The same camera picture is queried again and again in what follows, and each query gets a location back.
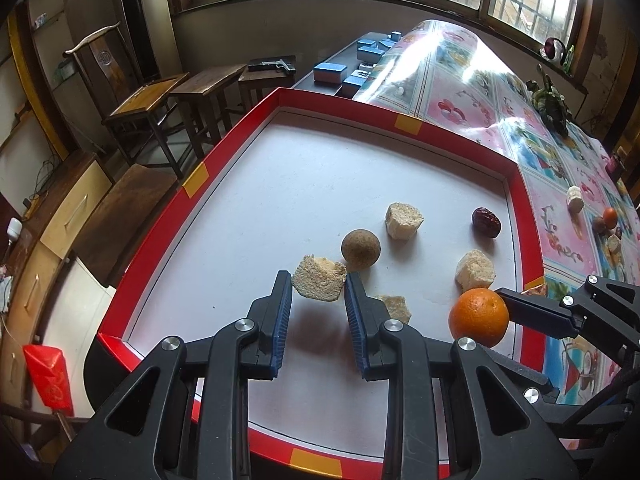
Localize brown longan ball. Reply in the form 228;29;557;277
591;216;606;235
341;229;381;272

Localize beige cake chunk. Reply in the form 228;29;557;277
376;295;411;324
385;203;424;240
606;234;622;257

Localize beige cake cube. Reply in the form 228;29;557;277
292;256;347;302

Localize colourful fruit pattern tablecloth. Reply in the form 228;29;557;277
351;18;640;406

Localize dark red jujube date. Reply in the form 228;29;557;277
472;207;502;238

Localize blue mahjong tile box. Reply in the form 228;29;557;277
312;62;348;84

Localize wooden cabinet drawers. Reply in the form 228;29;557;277
1;152;113;408

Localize red tray box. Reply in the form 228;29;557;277
85;89;544;479

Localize wooden chair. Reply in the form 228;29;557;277
63;23;192;179

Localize dark jar with cork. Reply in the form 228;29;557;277
605;153;624;181

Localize dark green leafy vegetable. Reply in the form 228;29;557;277
526;64;573;139

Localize red paper bag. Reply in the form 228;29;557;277
23;344;74;417

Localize orange tangerine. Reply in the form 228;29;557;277
448;288;510;348
602;207;618;230

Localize red white object on sill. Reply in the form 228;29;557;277
540;37;566;66

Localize green bottle on sill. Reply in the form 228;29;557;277
563;44;575;76

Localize dark wooden stool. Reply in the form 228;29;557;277
239;55;296;113

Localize black toy pistol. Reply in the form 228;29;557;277
247;58;296;76

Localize beige cake piece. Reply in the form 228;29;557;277
454;249;496;292

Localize beige cake block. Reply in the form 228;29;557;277
566;185;584;214

